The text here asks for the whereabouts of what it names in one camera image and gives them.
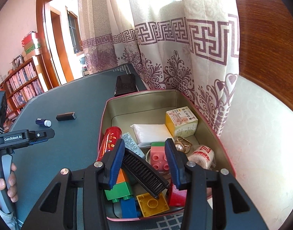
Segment gold metal ring ornament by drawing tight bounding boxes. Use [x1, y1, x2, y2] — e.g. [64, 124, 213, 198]
[174, 136, 192, 154]

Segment green pink toy block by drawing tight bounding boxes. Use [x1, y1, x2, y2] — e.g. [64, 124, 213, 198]
[150, 142, 169, 172]

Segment patterned white blue box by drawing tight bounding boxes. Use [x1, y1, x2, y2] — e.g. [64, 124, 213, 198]
[122, 132, 145, 158]

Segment orange green toy block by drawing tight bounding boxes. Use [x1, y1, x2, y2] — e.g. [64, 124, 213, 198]
[105, 169, 133, 203]

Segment red cylindrical candy tube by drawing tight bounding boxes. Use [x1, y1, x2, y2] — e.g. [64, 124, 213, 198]
[97, 126, 122, 161]

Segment white tissue pack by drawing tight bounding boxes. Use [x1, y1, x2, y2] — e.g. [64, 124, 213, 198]
[130, 124, 173, 147]

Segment white green medicine box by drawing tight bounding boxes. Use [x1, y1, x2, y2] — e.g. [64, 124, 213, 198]
[165, 106, 198, 138]

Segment black folding comb brush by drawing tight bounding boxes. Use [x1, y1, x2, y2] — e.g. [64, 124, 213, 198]
[122, 148, 169, 199]

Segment white bandage roll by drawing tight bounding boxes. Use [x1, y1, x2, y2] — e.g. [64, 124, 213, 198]
[187, 145, 214, 169]

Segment red biscuit tin box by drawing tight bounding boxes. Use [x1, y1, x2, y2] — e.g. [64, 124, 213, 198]
[96, 89, 237, 222]

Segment blue toy block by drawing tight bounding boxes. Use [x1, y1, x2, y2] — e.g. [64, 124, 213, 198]
[120, 197, 141, 219]

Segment red long toy block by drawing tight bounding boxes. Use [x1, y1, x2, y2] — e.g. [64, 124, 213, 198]
[166, 182, 187, 208]

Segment orange yellow toy block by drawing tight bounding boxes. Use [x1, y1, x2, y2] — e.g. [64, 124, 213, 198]
[136, 193, 170, 218]

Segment floral white sleeve forearm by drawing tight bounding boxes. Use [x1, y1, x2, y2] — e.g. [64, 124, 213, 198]
[0, 209, 19, 230]

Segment person's left hand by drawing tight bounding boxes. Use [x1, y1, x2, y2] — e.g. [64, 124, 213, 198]
[0, 163, 18, 202]

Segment navy blue white tube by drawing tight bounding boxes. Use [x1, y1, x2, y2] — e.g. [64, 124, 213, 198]
[35, 118, 52, 127]

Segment wooden bookshelf with books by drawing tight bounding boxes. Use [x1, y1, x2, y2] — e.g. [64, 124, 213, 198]
[0, 55, 48, 129]

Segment black rectangular lipstick case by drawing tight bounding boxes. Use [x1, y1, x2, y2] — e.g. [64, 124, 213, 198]
[56, 112, 76, 122]

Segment black smartphone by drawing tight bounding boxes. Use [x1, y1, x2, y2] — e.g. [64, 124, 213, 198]
[114, 74, 138, 97]

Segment stacked gift boxes on shelf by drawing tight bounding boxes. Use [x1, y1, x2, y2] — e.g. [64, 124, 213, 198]
[21, 31, 42, 61]

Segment patterned white purple curtain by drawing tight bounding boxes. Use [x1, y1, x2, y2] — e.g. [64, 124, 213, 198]
[78, 0, 240, 135]

